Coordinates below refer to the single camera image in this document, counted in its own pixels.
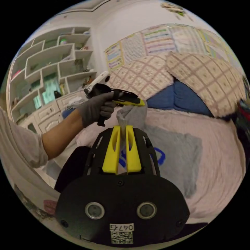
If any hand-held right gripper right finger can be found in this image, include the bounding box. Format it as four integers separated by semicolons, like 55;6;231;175
126;126;142;174

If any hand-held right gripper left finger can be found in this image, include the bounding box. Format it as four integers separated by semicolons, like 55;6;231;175
102;126;121;174

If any gray t-shirt with blue print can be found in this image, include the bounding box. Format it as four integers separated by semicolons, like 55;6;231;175
116;106;203;198

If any person's left forearm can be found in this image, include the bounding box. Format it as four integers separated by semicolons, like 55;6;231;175
42;109;85;158

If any person's left hand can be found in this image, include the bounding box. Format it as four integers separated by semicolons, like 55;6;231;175
77;92;116;129

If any checked pillow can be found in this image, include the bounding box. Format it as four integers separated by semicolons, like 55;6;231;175
109;54;174;100
166;52;247;118

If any blue folded blanket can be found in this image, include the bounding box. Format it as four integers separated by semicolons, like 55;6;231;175
146;79;214;117

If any white cupboard with drawers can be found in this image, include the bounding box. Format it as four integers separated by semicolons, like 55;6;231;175
18;91;88;135

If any bed with pink quilt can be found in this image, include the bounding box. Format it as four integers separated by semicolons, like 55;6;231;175
35;108;247;232

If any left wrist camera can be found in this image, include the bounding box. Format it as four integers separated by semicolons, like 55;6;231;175
84;71;111;96

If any white wall shelf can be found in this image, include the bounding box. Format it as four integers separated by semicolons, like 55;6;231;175
7;27;97;122

